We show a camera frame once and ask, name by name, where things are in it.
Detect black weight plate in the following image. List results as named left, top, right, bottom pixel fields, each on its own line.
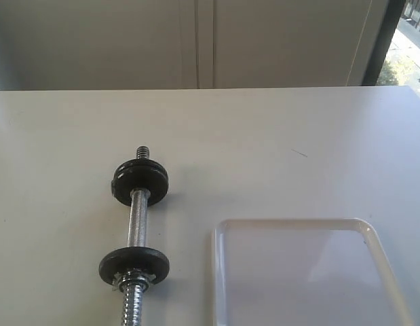
left=114, top=158, right=167, bottom=175
left=111, top=166, right=169, bottom=206
left=98, top=247, right=170, bottom=285

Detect chrome threaded dumbbell bar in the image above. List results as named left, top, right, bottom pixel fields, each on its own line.
left=117, top=145, right=153, bottom=326

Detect chrome star lock nut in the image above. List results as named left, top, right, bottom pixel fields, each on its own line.
left=111, top=269, right=155, bottom=293

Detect white plastic tray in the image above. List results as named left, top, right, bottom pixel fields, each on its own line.
left=212, top=219, right=414, bottom=325

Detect white cabinet doors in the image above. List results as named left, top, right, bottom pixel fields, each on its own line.
left=0, top=1, right=387, bottom=90

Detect black window frame post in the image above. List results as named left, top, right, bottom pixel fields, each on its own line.
left=361, top=0, right=406, bottom=86

